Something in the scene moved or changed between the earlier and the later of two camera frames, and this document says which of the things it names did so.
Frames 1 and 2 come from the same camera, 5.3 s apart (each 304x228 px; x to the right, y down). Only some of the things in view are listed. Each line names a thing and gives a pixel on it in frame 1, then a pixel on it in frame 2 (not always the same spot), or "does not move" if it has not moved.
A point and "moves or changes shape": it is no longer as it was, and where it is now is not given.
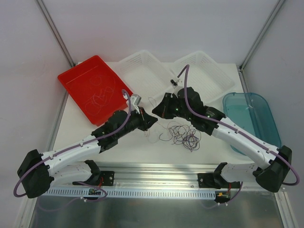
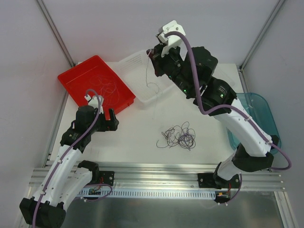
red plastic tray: (96, 88) does not move
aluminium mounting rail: (183, 175) does not move
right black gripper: (167, 105) to (157, 62)
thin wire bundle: (184, 135) moves or changes shape
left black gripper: (143, 119) to (107, 124)
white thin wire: (155, 116) to (153, 82)
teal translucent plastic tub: (250, 111) does not move
